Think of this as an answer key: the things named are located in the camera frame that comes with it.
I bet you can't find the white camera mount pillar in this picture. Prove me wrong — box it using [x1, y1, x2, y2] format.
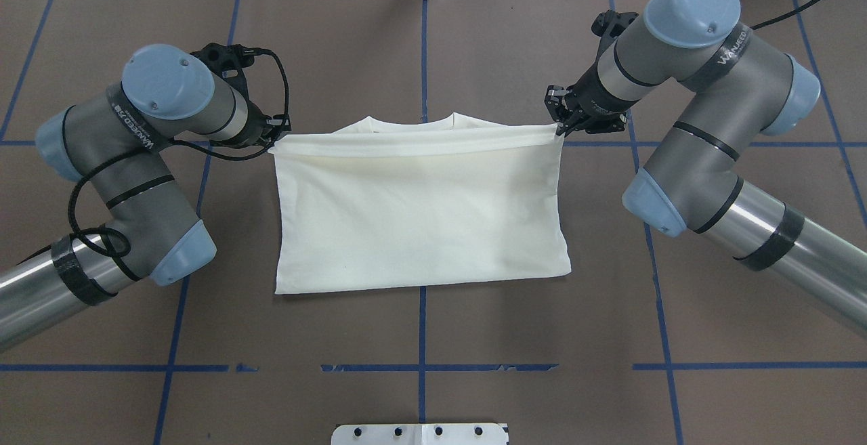
[331, 423, 510, 444]

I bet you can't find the cream long-sleeve cat shirt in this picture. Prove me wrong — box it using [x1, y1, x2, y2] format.
[270, 114, 572, 295]

